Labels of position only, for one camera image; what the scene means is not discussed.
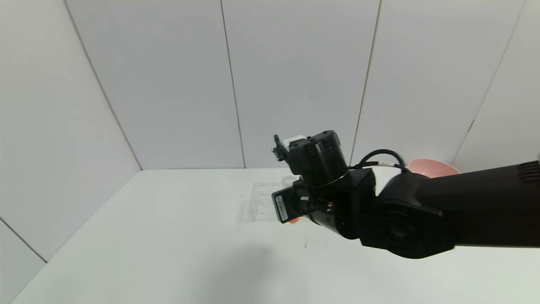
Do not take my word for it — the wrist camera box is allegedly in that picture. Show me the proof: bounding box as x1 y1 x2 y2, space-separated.
282 135 307 151

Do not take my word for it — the black looped camera cable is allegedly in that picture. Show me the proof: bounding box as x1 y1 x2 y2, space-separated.
273 134 290 162

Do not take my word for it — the pink plastic bowl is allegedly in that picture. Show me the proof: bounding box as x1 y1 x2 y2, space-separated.
407 158 461 179

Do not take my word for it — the black cable with white tag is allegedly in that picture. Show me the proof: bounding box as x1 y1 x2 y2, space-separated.
356 149 409 173

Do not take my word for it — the clear plastic test tube rack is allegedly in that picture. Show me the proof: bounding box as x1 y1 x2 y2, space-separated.
247 182 298 223

